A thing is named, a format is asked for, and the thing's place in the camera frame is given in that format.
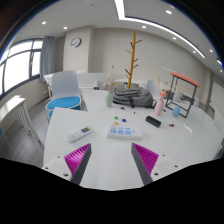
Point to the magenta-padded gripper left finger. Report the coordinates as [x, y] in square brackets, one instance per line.
[78, 159]

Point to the recessed ceiling lights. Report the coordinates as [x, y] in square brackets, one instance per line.
[168, 12]

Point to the pink vase with dried flowers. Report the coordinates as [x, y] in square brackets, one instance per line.
[159, 107]

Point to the black rectangular box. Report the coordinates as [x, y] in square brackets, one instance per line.
[153, 121]

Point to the white back desk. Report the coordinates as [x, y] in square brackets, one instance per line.
[90, 80]

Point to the white side desk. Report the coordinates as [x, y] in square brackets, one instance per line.
[11, 106]

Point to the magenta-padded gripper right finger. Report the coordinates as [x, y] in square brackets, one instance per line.
[146, 159]

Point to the ceiling light strip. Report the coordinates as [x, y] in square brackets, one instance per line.
[120, 10]

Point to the blue vase with dried stems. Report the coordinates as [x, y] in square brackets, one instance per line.
[176, 111]

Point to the white chair with blue cushion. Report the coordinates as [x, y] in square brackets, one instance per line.
[65, 88]

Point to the white rectangular bar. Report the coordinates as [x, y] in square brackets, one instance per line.
[188, 128]

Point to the grey curtain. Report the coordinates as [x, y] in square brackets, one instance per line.
[47, 58]

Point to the green round magnet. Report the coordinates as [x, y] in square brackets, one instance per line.
[116, 117]

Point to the black and white marker pen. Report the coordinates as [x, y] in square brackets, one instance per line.
[127, 110]

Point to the grey backpack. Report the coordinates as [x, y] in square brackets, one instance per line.
[133, 96]

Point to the orange round magnet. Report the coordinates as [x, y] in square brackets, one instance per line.
[115, 123]

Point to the plain white chair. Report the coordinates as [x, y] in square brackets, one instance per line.
[151, 86]

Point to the green vase with dried flowers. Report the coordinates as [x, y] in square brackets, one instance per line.
[109, 100]

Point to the large blue round magnet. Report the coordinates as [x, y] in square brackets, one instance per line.
[124, 120]

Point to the window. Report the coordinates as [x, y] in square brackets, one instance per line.
[16, 66]

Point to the round wall clock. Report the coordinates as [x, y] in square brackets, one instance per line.
[75, 42]

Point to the wooden coat rack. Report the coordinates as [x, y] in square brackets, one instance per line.
[132, 60]

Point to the black frame orange-top side table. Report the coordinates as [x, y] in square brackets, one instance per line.
[185, 78]

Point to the white remote control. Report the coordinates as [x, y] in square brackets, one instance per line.
[78, 134]

